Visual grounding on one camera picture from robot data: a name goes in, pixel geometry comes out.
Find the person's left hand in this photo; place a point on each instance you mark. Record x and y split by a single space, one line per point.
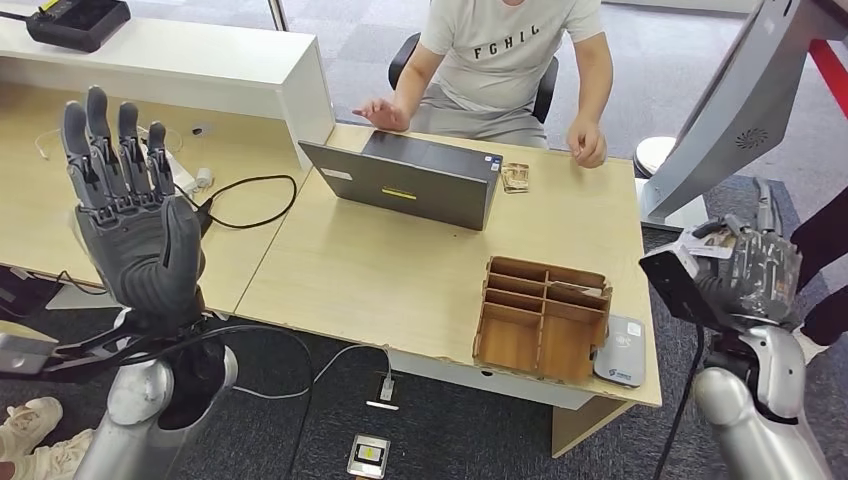
588 142

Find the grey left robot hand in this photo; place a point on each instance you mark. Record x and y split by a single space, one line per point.
139 258

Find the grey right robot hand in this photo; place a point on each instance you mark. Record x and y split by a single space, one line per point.
762 285

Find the person's right hand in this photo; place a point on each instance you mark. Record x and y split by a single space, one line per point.
384 116

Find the person's left forearm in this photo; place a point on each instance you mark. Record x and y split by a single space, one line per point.
594 93

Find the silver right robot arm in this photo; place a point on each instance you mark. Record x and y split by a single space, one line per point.
735 411

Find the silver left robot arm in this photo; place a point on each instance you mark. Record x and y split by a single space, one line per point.
132 397

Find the person's right forearm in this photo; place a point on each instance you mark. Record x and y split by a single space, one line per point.
411 89

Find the person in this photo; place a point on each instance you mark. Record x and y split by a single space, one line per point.
503 66
825 232

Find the grey card reader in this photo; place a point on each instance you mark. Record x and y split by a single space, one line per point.
621 351

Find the round white stand base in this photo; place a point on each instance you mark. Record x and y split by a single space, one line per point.
652 157

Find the black office chair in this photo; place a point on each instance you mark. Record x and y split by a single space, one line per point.
544 89

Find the dark grey laptop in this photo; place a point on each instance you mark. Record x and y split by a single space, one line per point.
411 192

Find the white power strip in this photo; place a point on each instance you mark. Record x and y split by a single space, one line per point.
180 173

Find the white power adapter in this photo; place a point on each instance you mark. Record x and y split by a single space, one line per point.
204 177

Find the light wooden desk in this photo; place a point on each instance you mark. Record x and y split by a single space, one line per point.
583 424
33 212

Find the small dark object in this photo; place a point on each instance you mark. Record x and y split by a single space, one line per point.
202 129

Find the silver kiosk stand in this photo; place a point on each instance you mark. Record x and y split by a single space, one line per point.
729 99

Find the white raised counter shelf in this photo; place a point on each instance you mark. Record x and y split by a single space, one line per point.
199 60

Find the white shoe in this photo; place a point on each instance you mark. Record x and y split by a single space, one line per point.
53 457
30 424

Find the wooden divided organizer box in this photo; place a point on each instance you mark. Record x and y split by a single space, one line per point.
510 331

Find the red barrier bar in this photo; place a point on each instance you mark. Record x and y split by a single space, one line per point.
831 73

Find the black desktop device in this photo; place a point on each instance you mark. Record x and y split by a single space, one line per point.
76 23

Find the white plug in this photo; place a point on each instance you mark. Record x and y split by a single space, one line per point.
387 387

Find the small white strip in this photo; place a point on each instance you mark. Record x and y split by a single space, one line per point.
382 405

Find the silver floor socket box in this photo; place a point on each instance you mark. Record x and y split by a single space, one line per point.
368 456

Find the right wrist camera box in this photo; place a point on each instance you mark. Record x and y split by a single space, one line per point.
669 285

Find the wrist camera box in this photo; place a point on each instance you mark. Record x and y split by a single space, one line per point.
23 354
669 285

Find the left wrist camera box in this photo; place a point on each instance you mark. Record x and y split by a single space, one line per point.
23 354

